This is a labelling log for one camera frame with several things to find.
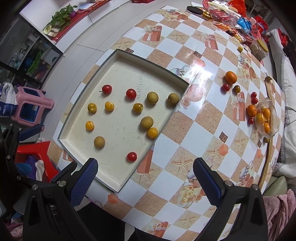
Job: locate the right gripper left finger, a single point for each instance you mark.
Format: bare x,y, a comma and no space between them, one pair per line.
81,185

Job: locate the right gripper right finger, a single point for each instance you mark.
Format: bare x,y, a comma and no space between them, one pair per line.
250,222

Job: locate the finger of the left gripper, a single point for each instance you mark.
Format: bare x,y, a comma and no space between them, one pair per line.
14,133

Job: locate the yellow tomato tray front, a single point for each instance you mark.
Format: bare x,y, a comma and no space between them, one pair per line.
92,108

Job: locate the red cherry tomato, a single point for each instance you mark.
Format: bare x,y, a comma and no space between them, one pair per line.
131,156
226,87
251,121

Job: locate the red stemmed tomato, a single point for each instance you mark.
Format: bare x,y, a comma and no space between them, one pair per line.
106,89

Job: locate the tan longan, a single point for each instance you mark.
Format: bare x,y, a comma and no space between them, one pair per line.
146,122
152,97
173,99

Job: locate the pink plastic stool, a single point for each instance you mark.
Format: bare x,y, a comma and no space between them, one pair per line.
31,104

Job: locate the pink cloth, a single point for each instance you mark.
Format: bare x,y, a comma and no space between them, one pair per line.
279,210

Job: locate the grey white blanket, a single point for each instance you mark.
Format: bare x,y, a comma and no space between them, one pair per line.
285,76

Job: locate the orange in bowl front right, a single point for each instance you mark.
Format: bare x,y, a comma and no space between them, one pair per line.
266,127

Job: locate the glass fruit bowl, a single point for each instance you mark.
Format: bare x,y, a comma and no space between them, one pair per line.
266,120

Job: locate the large orange near bowl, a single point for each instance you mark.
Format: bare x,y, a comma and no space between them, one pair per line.
251,110

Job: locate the red tomato behind bowl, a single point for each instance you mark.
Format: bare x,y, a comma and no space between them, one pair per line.
254,99

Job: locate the white shallow tray box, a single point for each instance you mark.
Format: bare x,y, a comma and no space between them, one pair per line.
121,127

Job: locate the green potted plant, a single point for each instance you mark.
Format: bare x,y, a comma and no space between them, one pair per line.
60,20

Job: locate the dark yellow tomato by orange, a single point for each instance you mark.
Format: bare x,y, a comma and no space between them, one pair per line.
236,89

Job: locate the long wooden back scratcher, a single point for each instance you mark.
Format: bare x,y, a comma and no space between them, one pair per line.
268,155

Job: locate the far left orange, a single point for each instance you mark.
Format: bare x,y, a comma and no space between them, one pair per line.
230,77

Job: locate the snack pile far table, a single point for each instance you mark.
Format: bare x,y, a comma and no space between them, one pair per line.
230,16

